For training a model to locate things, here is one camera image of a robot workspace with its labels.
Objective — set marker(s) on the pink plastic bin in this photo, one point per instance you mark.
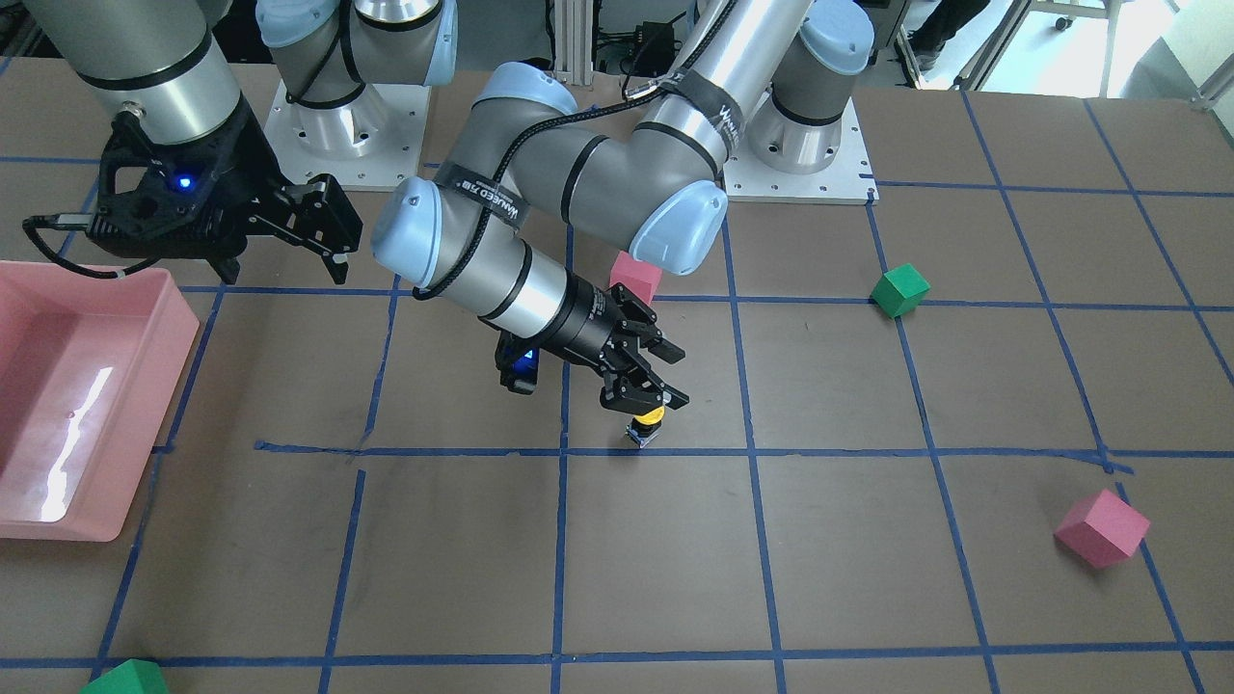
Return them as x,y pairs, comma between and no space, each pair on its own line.
88,373

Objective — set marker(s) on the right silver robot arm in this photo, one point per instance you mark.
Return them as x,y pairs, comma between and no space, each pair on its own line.
160,61

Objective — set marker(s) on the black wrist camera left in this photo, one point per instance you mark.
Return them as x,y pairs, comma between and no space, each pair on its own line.
519,361

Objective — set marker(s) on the pink foam cube centre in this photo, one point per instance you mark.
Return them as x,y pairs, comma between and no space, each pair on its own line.
640,278

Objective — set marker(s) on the pink foam cube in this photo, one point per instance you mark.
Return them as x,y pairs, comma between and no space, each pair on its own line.
640,278
1103,529

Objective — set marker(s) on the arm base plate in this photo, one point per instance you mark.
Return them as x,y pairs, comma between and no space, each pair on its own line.
370,145
783,161

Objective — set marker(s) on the green foam cube far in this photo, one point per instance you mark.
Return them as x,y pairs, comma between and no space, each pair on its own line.
900,290

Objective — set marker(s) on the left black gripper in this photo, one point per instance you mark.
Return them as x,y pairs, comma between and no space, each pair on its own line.
585,319

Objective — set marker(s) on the aluminium frame post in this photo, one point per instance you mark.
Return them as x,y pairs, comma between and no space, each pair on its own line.
573,26

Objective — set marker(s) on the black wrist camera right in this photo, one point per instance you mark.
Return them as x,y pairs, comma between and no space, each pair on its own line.
189,201

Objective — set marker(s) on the yellow push button switch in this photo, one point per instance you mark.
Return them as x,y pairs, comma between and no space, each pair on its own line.
644,428

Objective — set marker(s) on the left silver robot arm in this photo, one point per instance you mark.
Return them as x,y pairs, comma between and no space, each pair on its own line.
756,106

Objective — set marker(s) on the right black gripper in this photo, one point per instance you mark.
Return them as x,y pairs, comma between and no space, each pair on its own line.
243,183

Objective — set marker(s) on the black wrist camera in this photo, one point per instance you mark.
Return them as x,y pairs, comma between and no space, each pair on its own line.
519,361
189,201

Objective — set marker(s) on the pink foam cube outer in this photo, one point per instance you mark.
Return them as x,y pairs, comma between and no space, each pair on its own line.
1103,529

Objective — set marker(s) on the green foam cube near bin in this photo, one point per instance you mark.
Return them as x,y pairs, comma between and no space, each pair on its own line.
133,676

